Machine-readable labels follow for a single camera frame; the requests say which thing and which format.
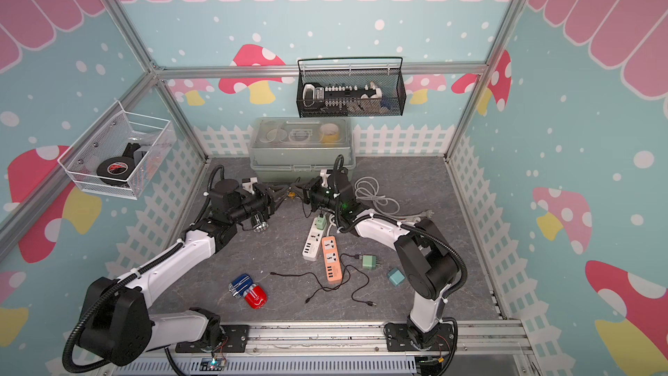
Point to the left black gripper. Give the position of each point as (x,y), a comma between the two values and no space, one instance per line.
(268,197)

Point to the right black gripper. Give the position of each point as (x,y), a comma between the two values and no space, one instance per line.
(310,189)

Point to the black silver electric shaver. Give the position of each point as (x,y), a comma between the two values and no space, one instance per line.
(259,223)

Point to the white power strip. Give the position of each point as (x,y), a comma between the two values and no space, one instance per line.
(312,244)

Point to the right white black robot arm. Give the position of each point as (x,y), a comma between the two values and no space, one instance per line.
(432,267)

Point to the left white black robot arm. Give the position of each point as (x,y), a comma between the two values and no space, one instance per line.
(115,325)

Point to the red blue electric shaver case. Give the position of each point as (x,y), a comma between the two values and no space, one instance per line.
(245,288)

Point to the translucent green storage box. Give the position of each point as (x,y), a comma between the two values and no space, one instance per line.
(283,150)

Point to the yellow tape roll in box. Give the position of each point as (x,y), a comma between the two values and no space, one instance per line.
(330,134)

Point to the orange power strip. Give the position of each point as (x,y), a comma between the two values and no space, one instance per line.
(333,269)

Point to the green charger adapter with prongs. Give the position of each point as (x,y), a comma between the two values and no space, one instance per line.
(370,262)

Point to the black power strip in basket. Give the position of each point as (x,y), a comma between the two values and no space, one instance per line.
(316,96)

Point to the teal cube adapter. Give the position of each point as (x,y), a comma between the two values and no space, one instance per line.
(396,277)

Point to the black electrical tape roll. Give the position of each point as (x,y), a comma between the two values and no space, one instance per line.
(116,171)

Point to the black wire mesh wall basket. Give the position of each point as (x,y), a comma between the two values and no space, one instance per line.
(384,72)

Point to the white wire wall basket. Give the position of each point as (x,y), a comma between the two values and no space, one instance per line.
(145,139)

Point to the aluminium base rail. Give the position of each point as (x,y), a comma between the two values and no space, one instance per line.
(482,347)

